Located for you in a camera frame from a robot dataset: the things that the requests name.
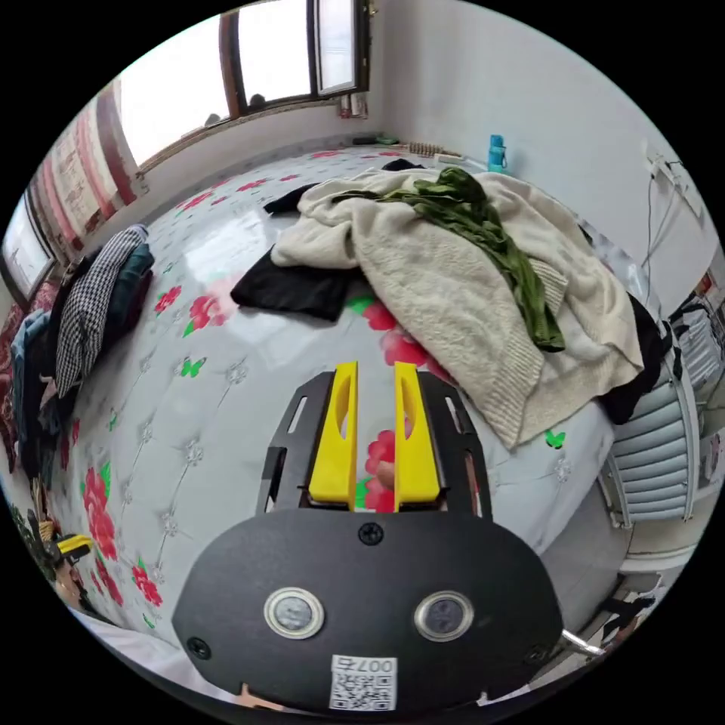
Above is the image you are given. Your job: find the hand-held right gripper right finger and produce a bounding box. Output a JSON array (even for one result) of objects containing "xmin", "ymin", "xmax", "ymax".
[{"xmin": 393, "ymin": 361, "xmax": 442, "ymax": 508}]

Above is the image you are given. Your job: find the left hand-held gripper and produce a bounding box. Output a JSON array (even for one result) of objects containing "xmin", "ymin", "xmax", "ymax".
[{"xmin": 32, "ymin": 534, "xmax": 95, "ymax": 576}]

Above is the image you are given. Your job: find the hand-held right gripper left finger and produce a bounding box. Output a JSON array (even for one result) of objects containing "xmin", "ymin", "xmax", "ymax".
[{"xmin": 308, "ymin": 360, "xmax": 359, "ymax": 508}]

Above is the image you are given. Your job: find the green vest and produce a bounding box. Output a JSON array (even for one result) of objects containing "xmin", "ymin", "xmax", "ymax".
[{"xmin": 331, "ymin": 166, "xmax": 567, "ymax": 353}]

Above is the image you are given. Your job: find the person's left hand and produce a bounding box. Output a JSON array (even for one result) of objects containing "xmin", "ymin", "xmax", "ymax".
[{"xmin": 56, "ymin": 565, "xmax": 87, "ymax": 606}]

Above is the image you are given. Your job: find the bed with floral sheet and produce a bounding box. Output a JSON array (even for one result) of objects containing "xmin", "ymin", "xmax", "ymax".
[{"xmin": 33, "ymin": 144, "xmax": 644, "ymax": 653}]

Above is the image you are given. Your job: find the pile of clothes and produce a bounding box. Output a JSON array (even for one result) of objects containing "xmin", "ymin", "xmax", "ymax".
[
  {"xmin": 230, "ymin": 158, "xmax": 671, "ymax": 452},
  {"xmin": 10, "ymin": 224, "xmax": 157, "ymax": 495}
]

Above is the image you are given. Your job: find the grey slatted chair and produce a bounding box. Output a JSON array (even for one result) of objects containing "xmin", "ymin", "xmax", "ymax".
[{"xmin": 599, "ymin": 371, "xmax": 702, "ymax": 529}]

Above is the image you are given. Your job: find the wooden massage roller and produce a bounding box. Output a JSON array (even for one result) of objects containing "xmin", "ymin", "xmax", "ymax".
[{"xmin": 407, "ymin": 140, "xmax": 464, "ymax": 161}]

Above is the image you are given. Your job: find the white power strip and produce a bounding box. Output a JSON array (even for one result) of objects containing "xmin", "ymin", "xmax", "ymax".
[{"xmin": 644, "ymin": 140, "xmax": 705, "ymax": 218}]

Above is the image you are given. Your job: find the red striped curtain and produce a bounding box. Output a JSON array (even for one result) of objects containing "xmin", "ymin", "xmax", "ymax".
[{"xmin": 26, "ymin": 79, "xmax": 141, "ymax": 257}]

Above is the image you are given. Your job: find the small window with brown frame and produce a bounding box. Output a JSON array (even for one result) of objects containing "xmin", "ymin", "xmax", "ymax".
[{"xmin": 0, "ymin": 192, "xmax": 59, "ymax": 311}]

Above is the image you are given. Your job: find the large window with brown frame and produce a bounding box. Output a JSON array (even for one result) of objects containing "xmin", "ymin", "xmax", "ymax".
[{"xmin": 117, "ymin": 0, "xmax": 376, "ymax": 171}]

